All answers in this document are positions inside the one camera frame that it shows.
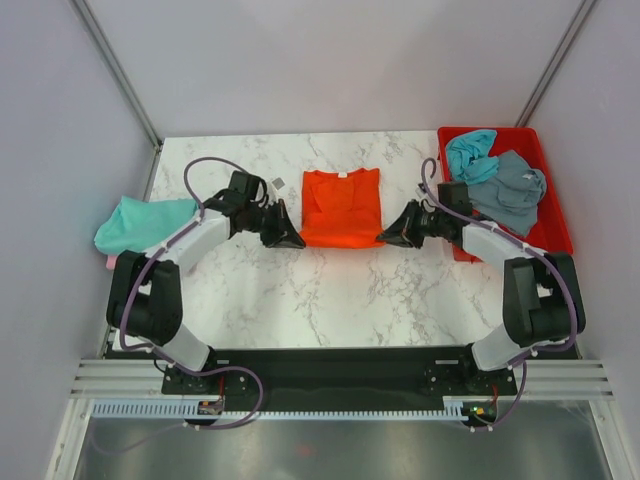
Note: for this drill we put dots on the aluminium frame rail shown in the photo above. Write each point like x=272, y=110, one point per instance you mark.
x=546, y=380

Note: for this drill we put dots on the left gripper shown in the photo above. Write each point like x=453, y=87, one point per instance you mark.
x=286, y=236

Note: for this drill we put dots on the corner frame post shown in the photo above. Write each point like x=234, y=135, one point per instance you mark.
x=560, y=53
x=108, y=55

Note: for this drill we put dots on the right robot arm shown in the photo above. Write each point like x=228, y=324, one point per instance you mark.
x=541, y=301

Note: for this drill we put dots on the orange t shirt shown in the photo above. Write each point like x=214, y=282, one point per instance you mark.
x=341, y=210

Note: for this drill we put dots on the grey t shirt in bin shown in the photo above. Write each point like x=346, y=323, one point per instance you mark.
x=511, y=196

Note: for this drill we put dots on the left corner frame post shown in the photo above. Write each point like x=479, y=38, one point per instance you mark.
x=108, y=55

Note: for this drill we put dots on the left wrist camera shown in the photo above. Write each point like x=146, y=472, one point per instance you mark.
x=278, y=184

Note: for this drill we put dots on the white cable duct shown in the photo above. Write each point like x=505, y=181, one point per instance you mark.
x=203, y=410

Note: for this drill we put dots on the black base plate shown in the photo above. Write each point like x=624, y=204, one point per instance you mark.
x=342, y=379

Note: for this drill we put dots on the red plastic bin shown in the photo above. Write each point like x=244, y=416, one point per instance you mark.
x=550, y=232

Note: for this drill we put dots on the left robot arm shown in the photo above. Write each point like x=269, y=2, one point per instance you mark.
x=145, y=301

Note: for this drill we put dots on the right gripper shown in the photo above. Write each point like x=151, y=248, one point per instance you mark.
x=401, y=232

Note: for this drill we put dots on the cyan t shirt in bin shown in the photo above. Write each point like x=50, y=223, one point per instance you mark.
x=468, y=156

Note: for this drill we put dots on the folded teal t shirt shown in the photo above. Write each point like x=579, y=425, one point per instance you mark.
x=136, y=225

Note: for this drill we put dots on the right corner frame post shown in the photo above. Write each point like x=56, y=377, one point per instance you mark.
x=560, y=53

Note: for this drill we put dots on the folded pink t shirt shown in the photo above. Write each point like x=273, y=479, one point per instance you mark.
x=111, y=262

